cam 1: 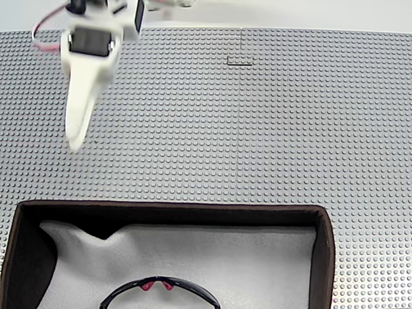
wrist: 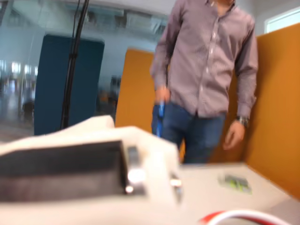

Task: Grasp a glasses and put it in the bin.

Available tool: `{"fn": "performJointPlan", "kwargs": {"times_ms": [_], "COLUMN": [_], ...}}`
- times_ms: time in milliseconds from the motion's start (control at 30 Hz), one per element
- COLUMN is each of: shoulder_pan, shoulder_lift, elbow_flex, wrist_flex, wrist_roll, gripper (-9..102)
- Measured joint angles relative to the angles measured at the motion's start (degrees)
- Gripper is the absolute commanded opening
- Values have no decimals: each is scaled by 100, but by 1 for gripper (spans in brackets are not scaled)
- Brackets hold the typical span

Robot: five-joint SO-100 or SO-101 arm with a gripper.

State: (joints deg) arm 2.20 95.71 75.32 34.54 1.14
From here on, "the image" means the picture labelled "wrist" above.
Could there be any blue lanyard strap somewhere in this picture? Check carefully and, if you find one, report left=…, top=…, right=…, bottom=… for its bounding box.
left=151, top=100, right=167, bottom=137

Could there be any orange partition panel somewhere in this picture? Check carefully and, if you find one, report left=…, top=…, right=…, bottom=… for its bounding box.
left=114, top=47, right=186, bottom=163
left=208, top=22, right=300, bottom=202

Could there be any black stand pole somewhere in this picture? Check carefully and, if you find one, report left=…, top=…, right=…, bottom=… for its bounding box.
left=59, top=0, right=91, bottom=130

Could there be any person's right hand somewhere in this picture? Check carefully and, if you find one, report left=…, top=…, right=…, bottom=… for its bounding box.
left=154, top=85, right=171, bottom=106

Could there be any silver wristwatch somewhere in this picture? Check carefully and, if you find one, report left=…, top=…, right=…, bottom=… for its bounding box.
left=235, top=115, right=250, bottom=128

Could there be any red and white cable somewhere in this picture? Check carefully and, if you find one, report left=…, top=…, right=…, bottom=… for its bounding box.
left=198, top=209, right=292, bottom=225

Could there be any small green grey packet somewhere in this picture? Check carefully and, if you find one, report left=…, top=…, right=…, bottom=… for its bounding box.
left=217, top=173, right=254, bottom=195

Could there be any dark blue partition panel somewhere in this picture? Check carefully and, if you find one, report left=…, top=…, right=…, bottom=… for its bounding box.
left=33, top=34, right=105, bottom=136

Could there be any bright window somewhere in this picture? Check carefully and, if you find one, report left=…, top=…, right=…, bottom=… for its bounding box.
left=264, top=5, right=300, bottom=35

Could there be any person's left hand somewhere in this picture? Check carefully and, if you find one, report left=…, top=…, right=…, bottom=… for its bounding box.
left=222, top=120, right=247, bottom=151

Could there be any person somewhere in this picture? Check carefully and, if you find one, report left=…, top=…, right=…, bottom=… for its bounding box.
left=150, top=0, right=260, bottom=165

